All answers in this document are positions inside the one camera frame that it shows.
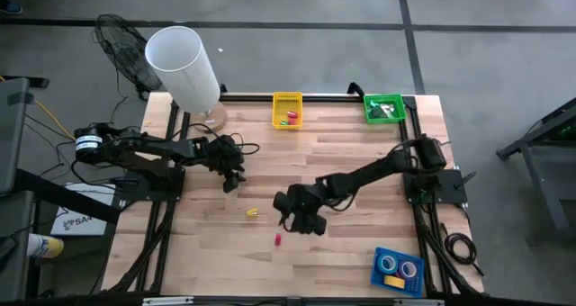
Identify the yellow staple remover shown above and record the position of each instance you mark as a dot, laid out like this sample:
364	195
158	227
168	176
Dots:
252	212

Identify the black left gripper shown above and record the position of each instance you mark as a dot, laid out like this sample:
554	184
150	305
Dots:
222	155

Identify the black metal stand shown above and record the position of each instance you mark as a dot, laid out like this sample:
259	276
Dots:
534	171

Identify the silver aluminium bracket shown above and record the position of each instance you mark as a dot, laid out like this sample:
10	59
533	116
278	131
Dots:
418	302
166	300

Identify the yellow white can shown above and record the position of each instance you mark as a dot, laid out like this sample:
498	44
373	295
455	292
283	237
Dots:
49	247

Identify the black floor fan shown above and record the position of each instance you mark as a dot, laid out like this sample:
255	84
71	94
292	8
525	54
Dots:
121	49

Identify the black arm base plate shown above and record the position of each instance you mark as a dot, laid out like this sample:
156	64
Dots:
450	186
135	191

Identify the grey side desk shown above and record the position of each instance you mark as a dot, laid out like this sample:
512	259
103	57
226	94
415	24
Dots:
11	130

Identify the green plastic basket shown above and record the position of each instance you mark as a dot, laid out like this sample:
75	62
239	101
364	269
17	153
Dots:
398	98

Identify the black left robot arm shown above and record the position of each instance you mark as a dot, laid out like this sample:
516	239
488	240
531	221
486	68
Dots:
171	147

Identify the yellow tape roll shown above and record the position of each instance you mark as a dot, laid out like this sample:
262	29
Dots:
394	282

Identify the person's shoe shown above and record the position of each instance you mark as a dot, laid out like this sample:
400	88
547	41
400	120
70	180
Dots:
9	5

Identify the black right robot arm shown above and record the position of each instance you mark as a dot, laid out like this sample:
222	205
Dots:
373	173

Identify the white printed box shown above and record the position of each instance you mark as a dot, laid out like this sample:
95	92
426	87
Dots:
85	211

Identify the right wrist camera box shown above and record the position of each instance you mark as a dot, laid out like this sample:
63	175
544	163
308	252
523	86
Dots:
280	201

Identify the light blue tape roll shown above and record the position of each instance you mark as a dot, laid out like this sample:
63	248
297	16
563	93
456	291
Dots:
380	263

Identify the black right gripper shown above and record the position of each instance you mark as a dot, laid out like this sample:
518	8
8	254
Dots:
301	202

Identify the blue plastic basket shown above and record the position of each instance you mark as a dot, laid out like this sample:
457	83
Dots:
417	263

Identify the black staple remover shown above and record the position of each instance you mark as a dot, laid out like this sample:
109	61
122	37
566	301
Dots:
379	111

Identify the white shade table lamp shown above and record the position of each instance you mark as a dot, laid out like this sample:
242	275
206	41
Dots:
180	67

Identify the yellow plastic basket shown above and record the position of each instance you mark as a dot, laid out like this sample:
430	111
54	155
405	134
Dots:
281	100

